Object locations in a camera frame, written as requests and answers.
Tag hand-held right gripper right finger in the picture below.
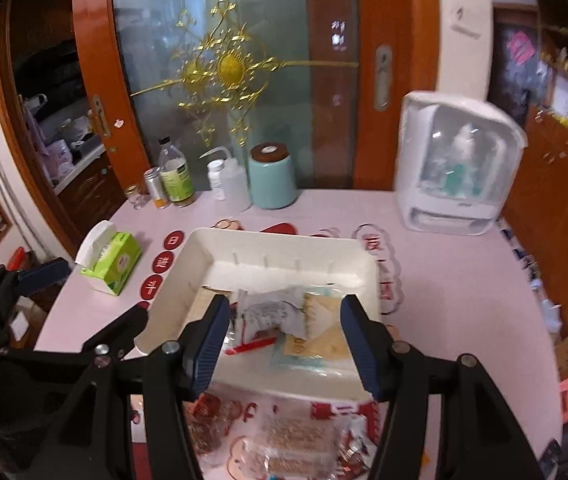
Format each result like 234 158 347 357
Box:
340 295 547 480

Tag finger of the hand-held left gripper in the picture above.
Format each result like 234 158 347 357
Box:
81 305 150 361
0 257 72 306

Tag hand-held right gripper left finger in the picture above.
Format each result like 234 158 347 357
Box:
46 294 231 480

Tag beige snack packet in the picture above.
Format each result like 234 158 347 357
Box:
284 292 355 366

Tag red striped snack packet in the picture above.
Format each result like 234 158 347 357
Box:
224 332 280 358

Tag pale teal snack packet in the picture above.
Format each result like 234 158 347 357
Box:
269 345 360 376

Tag clear grey print snack packet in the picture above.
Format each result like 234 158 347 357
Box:
236 297 307 341

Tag red candy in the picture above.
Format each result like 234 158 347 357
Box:
184 392 245 458

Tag red white snack packet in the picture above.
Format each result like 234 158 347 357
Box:
336 412 380 476

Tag clear grain bar packet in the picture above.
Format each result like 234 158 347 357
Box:
241 412 345 478

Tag white plastic bin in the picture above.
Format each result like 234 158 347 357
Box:
134 227 382 403

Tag red object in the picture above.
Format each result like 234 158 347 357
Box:
6 247 30 273

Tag green tissue box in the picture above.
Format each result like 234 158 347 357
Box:
75 220 143 296

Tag pink printed tablecloth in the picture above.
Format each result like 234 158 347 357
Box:
34 189 565 480

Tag small glass jar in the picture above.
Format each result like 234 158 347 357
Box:
125 185 149 210

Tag lilac container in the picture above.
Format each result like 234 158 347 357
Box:
46 140 75 176

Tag small bottle orange contents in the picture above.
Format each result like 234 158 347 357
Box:
144 166 171 210

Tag glass bottle green label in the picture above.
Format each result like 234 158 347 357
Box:
158 136 196 208

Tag white squeeze wash bottle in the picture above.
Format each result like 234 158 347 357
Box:
199 146 254 212

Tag white pill bottle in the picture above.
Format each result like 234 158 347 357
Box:
207 159 228 202

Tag teal canister brown lid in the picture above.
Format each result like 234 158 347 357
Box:
248 142 298 210

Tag white countertop appliance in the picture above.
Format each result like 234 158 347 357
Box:
395 91 529 236

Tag wooden cabinet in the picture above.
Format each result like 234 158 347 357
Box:
489 0 568 331

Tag gold hanging ornament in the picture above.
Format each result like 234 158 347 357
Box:
129 0 360 148

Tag wooden framed glass door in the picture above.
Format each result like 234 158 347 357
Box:
71 0 440 191

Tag brass door handle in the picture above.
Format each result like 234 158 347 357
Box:
90 95 111 137

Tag silver door handle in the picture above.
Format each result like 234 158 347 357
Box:
374 45 394 112

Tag white wall hook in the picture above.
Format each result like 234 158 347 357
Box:
451 6 482 38

